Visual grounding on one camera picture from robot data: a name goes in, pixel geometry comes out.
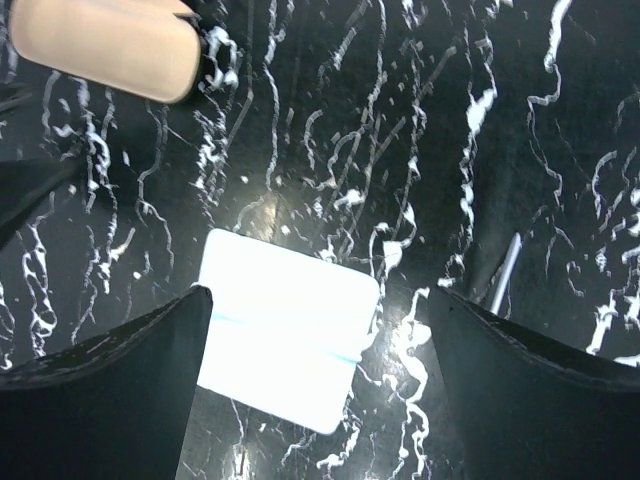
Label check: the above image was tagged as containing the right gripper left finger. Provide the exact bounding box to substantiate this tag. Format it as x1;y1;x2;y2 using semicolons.
1;285;213;479

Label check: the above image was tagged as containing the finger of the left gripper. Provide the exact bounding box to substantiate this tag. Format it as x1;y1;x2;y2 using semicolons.
1;157;84;249

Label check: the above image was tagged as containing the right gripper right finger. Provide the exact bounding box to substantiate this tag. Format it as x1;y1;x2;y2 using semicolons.
427;287;639;479

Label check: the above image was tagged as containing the black glasses case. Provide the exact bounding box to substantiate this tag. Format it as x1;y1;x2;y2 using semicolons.
8;1;203;104

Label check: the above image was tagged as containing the light blue cleaning cloth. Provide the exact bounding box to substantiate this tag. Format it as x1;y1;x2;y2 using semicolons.
197;229;380;435

